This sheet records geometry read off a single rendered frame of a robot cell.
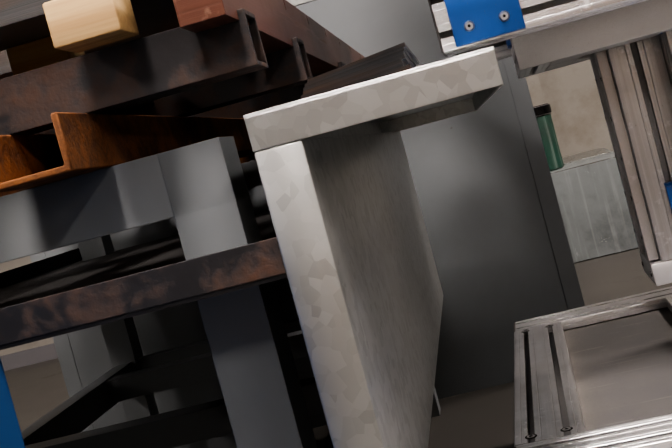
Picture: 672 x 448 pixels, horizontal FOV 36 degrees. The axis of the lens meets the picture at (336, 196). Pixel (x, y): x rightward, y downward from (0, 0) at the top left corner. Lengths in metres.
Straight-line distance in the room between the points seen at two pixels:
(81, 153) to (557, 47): 0.73
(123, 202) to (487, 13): 0.57
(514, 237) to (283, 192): 1.70
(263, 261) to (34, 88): 0.27
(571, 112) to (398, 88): 4.17
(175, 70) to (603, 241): 3.26
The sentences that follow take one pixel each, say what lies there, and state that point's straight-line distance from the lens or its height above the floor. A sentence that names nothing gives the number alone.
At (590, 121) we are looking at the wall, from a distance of 4.95.
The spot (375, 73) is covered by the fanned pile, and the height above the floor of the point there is 0.70.
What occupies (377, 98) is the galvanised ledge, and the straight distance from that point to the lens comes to 0.79.
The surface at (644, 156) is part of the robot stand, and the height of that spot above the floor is 0.52.
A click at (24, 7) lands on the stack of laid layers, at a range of 0.94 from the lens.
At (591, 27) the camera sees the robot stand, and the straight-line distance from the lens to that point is 1.41.
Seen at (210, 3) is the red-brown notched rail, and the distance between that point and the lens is 0.86.
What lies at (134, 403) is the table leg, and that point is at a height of 0.19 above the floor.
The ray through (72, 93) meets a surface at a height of 0.74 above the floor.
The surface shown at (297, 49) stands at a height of 0.76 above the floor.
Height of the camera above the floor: 0.63
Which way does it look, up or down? 2 degrees down
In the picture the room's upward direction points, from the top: 15 degrees counter-clockwise
